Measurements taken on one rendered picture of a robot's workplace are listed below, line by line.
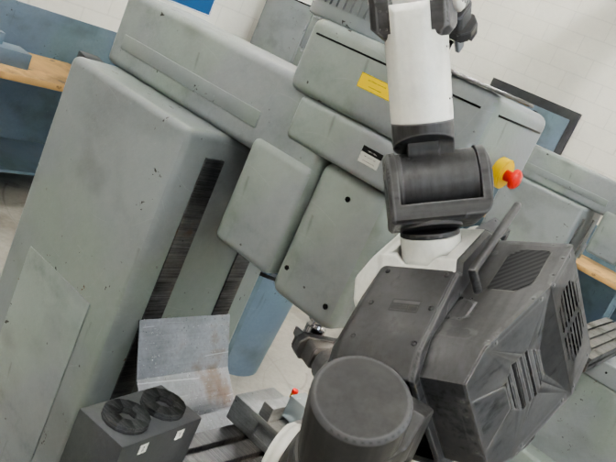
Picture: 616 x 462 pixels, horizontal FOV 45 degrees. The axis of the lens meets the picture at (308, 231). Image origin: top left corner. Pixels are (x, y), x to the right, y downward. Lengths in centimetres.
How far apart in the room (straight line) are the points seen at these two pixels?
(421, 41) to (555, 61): 756
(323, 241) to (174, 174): 38
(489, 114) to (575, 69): 714
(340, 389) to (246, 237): 89
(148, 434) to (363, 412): 69
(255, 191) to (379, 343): 73
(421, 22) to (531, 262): 37
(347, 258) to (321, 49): 44
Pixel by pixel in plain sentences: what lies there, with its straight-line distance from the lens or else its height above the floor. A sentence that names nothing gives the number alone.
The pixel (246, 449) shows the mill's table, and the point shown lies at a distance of 185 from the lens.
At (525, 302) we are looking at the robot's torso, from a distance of 102.
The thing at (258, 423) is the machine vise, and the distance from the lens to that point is 187.
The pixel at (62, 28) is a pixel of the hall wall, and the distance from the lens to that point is 598.
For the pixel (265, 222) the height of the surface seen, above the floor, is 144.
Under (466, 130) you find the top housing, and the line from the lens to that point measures 137.
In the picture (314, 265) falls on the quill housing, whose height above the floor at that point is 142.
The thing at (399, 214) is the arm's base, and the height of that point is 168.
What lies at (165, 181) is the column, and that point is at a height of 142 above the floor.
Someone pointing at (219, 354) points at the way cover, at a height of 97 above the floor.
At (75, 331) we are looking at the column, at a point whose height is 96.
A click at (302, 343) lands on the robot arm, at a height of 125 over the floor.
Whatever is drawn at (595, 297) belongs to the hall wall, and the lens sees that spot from 816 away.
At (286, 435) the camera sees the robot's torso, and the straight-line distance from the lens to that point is 96.
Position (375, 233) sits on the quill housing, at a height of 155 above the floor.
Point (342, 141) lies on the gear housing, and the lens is 152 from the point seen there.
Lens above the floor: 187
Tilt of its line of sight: 14 degrees down
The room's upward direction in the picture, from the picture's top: 24 degrees clockwise
